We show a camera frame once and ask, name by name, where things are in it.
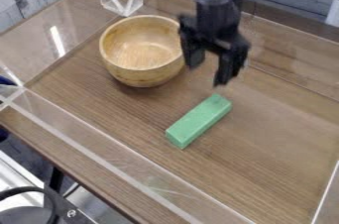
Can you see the clear acrylic table barrier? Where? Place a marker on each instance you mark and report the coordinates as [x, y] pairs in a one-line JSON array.
[[261, 168]]

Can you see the green rectangular block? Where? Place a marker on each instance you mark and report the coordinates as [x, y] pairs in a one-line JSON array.
[[197, 121]]

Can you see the brown wooden bowl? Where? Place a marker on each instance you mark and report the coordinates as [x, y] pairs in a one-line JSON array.
[[140, 50]]

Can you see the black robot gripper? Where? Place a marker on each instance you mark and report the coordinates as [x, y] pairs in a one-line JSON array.
[[212, 30]]

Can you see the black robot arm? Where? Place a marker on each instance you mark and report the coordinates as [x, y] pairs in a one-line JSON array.
[[212, 31]]

